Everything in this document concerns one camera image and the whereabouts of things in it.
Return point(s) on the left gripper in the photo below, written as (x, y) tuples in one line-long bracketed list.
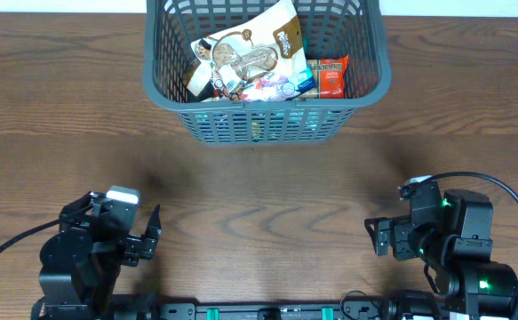
[(134, 243)]

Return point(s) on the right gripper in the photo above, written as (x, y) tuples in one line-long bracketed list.
[(392, 235)]

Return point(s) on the orange spaghetti pack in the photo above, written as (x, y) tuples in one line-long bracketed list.
[(329, 78)]

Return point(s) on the Kleenex tissue multipack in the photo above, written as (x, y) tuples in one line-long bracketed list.
[(274, 87)]

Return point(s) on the beige Pantree pouch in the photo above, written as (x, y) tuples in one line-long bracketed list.
[(216, 91), (270, 43)]

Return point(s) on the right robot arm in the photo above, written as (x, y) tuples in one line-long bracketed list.
[(450, 232)]

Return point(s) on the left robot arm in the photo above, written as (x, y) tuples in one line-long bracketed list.
[(80, 265)]

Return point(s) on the grey plastic basket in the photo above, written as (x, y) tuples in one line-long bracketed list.
[(330, 30)]

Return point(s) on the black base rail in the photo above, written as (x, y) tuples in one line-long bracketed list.
[(353, 305)]

